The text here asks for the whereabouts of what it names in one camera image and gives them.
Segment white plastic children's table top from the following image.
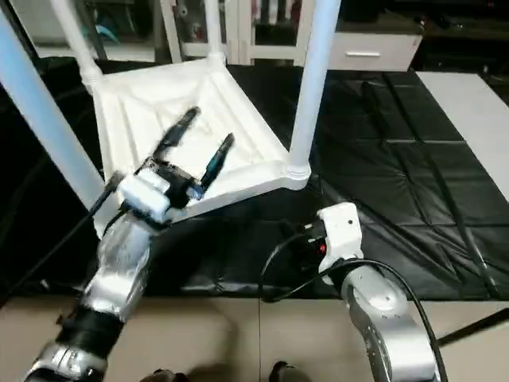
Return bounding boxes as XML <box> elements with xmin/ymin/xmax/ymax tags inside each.
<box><xmin>89</xmin><ymin>54</ymin><xmax>311</xmax><ymax>240</ymax></box>

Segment white plastic table leg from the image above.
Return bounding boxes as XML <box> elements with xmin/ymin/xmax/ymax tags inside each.
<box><xmin>0</xmin><ymin>8</ymin><xmax>108</xmax><ymax>212</ymax></box>
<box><xmin>52</xmin><ymin>0</ymin><xmax>104</xmax><ymax>84</ymax></box>
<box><xmin>286</xmin><ymin>0</ymin><xmax>343</xmax><ymax>182</ymax></box>
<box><xmin>204</xmin><ymin>0</ymin><xmax>228</xmax><ymax>68</ymax></box>

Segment black plastic work mat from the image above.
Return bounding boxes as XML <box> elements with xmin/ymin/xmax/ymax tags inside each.
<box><xmin>0</xmin><ymin>60</ymin><xmax>509</xmax><ymax>302</ymax></box>

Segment teal plastic object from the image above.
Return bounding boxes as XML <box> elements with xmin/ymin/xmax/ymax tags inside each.
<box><xmin>87</xmin><ymin>24</ymin><xmax>124</xmax><ymax>45</ymax></box>

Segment white glass door cabinet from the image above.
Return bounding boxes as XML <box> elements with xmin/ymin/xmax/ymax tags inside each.
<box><xmin>159</xmin><ymin>0</ymin><xmax>319</xmax><ymax>66</ymax></box>

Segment white low drawer unit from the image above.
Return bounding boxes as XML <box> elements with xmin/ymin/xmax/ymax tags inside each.
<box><xmin>328</xmin><ymin>30</ymin><xmax>422</xmax><ymax>72</ymax></box>

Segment black metal table leg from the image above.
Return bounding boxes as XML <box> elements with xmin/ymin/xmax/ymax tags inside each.
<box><xmin>439</xmin><ymin>309</ymin><xmax>509</xmax><ymax>347</ymax></box>

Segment white side table board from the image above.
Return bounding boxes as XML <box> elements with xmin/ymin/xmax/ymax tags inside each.
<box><xmin>418</xmin><ymin>72</ymin><xmax>509</xmax><ymax>200</ymax></box>

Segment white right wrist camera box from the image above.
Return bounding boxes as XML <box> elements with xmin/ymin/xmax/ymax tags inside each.
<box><xmin>317</xmin><ymin>202</ymin><xmax>365</xmax><ymax>275</ymax></box>

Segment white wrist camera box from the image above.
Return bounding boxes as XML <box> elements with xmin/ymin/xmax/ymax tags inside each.
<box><xmin>317</xmin><ymin>202</ymin><xmax>365</xmax><ymax>275</ymax></box>
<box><xmin>115</xmin><ymin>171</ymin><xmax>172</xmax><ymax>225</ymax></box>

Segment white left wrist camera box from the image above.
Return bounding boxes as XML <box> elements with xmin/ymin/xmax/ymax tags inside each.
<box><xmin>115</xmin><ymin>171</ymin><xmax>172</xmax><ymax>225</ymax></box>

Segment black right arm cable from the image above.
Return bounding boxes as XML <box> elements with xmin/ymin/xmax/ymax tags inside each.
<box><xmin>258</xmin><ymin>227</ymin><xmax>438</xmax><ymax>375</ymax></box>

